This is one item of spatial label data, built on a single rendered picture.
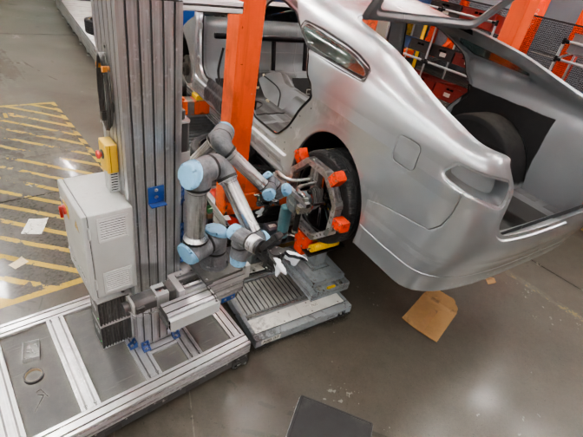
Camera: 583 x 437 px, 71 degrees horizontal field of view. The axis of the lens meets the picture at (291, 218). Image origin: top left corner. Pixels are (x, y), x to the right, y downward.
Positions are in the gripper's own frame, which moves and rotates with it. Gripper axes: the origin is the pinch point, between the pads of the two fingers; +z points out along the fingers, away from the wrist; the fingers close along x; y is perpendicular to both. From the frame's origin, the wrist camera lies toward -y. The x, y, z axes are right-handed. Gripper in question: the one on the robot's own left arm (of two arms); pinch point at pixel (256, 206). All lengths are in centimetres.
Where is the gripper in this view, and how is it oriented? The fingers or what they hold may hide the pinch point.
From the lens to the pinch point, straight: 271.3
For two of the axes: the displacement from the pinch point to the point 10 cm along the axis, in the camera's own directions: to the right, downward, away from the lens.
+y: -7.5, -0.9, -6.6
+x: 1.2, 9.6, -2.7
